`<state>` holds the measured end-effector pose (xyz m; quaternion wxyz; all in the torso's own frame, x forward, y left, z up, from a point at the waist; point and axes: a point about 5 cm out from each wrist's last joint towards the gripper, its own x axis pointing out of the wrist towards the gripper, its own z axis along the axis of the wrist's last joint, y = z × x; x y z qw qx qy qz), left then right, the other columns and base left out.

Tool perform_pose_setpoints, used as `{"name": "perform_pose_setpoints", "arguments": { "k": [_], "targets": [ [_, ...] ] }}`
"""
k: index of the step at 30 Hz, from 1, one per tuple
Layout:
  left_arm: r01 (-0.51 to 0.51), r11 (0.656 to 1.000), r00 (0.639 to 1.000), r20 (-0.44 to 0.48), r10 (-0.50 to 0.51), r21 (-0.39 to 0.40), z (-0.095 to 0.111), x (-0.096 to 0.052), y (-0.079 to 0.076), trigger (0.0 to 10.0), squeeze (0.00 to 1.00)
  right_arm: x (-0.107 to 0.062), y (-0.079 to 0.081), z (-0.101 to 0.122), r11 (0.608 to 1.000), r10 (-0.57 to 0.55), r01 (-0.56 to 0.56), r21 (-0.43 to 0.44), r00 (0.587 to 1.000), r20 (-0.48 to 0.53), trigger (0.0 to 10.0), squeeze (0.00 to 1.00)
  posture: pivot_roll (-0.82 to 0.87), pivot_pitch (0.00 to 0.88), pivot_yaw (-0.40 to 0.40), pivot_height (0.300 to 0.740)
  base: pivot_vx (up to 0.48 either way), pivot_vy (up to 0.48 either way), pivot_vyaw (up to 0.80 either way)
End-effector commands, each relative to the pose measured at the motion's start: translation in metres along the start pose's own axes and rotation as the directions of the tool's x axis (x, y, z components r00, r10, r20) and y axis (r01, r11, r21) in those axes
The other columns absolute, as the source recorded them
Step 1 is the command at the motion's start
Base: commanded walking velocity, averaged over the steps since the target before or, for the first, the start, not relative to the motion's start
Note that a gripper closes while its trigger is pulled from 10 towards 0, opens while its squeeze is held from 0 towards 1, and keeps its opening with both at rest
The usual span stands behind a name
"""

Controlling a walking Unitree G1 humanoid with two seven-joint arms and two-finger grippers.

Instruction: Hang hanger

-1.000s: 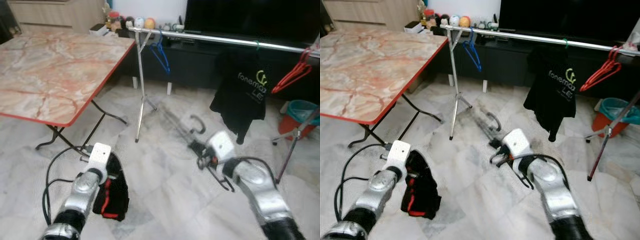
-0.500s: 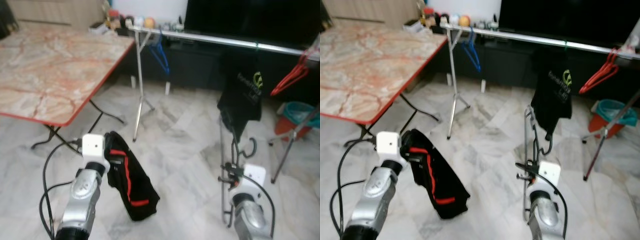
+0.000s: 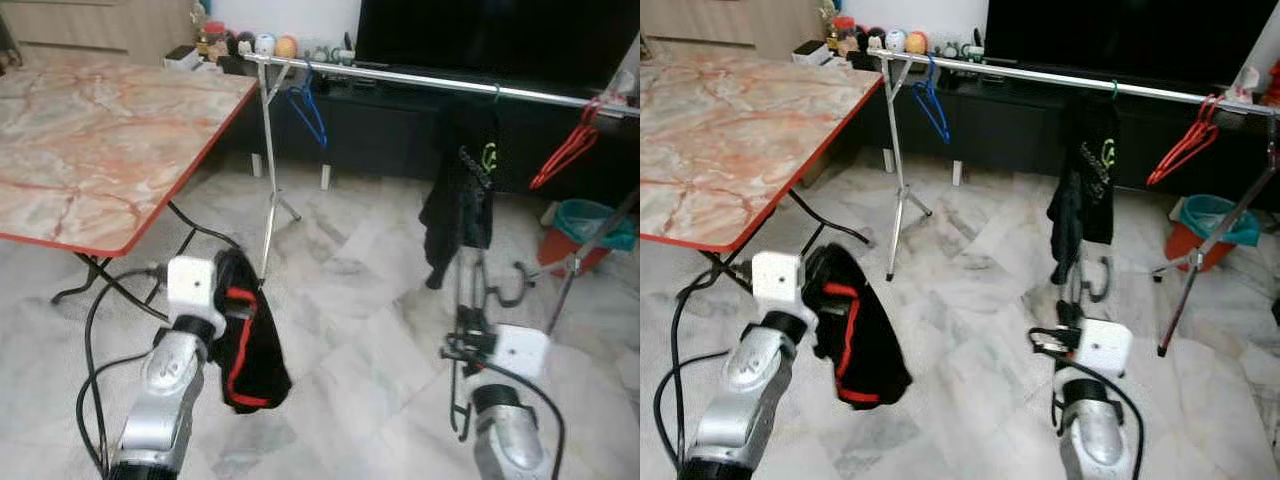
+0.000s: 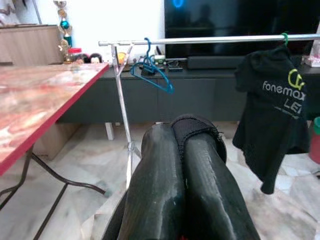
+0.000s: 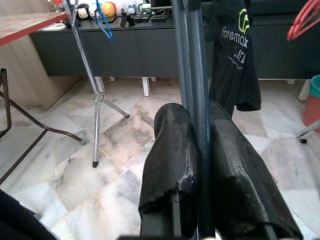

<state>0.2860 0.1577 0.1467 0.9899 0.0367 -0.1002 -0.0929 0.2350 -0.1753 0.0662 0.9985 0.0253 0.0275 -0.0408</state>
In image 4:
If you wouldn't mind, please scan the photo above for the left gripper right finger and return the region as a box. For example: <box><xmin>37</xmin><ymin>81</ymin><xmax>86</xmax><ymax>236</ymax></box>
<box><xmin>178</xmin><ymin>136</ymin><xmax>262</xmax><ymax>240</ymax></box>

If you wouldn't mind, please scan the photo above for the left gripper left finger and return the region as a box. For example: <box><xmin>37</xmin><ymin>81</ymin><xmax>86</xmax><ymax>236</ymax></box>
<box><xmin>117</xmin><ymin>124</ymin><xmax>187</xmax><ymax>240</ymax></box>

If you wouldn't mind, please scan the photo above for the green plastic hanger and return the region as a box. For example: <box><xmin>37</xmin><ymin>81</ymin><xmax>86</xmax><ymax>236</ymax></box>
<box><xmin>279</xmin><ymin>32</ymin><xmax>290</xmax><ymax>48</ymax></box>

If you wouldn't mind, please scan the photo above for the black fonemax print shirt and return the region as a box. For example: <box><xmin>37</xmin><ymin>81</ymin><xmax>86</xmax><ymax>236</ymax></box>
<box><xmin>231</xmin><ymin>44</ymin><xmax>312</xmax><ymax>195</ymax></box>

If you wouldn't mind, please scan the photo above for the black television console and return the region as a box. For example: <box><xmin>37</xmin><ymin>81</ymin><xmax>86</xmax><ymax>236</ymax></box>
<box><xmin>56</xmin><ymin>63</ymin><xmax>320</xmax><ymax>125</ymax></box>

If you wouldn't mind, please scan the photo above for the red waste bin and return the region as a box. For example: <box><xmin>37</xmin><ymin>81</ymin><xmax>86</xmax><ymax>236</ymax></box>
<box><xmin>308</xmin><ymin>131</ymin><xmax>320</xmax><ymax>165</ymax></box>

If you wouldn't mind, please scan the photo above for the blue plastic hangers bunch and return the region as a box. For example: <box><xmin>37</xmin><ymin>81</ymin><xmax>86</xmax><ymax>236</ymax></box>
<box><xmin>129</xmin><ymin>37</ymin><xmax>175</xmax><ymax>95</ymax></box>

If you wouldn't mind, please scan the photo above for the green white small gadget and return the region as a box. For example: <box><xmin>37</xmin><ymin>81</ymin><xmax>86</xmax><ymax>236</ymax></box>
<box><xmin>153</xmin><ymin>54</ymin><xmax>166</xmax><ymax>67</ymax></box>

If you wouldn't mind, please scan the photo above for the orange egg figurine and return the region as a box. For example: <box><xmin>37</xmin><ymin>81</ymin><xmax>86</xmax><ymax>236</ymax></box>
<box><xmin>116</xmin><ymin>51</ymin><xmax>127</xmax><ymax>65</ymax></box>

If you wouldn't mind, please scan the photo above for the black white panda figurine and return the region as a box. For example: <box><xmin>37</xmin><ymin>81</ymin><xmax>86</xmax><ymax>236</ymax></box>
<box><xmin>89</xmin><ymin>52</ymin><xmax>104</xmax><ymax>64</ymax></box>

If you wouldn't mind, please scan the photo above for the dark hair doll figurine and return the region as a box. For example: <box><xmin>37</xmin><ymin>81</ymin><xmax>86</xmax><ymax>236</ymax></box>
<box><xmin>79</xmin><ymin>52</ymin><xmax>91</xmax><ymax>65</ymax></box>

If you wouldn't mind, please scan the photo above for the marble top folding table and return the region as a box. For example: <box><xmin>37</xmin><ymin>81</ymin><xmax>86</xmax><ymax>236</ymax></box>
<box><xmin>0</xmin><ymin>62</ymin><xmax>111</xmax><ymax>240</ymax></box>

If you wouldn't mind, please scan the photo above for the silver metal clothes rack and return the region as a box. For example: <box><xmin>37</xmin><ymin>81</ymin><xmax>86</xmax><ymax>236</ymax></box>
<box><xmin>98</xmin><ymin>33</ymin><xmax>320</xmax><ymax>191</ymax></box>

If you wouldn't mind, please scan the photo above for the red lid snack jar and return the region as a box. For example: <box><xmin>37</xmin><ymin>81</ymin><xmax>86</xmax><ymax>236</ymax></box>
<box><xmin>67</xmin><ymin>47</ymin><xmax>83</xmax><ymax>65</ymax></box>

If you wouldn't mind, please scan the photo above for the white tissue pack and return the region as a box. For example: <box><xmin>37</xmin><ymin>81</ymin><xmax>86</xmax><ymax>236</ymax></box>
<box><xmin>309</xmin><ymin>47</ymin><xmax>320</xmax><ymax>68</ymax></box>

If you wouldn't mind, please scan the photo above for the black flat screen television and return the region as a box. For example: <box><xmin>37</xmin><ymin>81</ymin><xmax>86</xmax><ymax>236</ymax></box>
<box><xmin>164</xmin><ymin>0</ymin><xmax>320</xmax><ymax>60</ymax></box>

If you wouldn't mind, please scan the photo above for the gold teal trophy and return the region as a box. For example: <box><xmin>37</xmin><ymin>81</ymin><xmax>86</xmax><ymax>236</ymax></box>
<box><xmin>53</xmin><ymin>0</ymin><xmax>74</xmax><ymax>65</ymax></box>

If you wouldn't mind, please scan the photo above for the light wooden cabinet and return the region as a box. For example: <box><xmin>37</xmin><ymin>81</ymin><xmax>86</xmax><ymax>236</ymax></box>
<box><xmin>0</xmin><ymin>23</ymin><xmax>65</xmax><ymax>66</ymax></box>

